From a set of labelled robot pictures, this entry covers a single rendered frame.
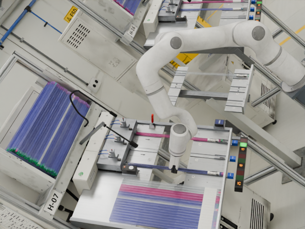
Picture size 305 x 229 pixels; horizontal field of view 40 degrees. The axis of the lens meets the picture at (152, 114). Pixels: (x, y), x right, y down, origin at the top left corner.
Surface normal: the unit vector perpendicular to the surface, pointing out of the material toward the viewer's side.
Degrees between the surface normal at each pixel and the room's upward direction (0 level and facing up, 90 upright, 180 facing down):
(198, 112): 90
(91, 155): 46
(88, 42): 90
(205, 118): 90
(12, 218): 89
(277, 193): 0
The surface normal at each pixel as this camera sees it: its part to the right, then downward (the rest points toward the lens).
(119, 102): 0.58, -0.46
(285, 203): -0.78, -0.55
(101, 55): -0.23, 0.71
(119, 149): -0.13, -0.70
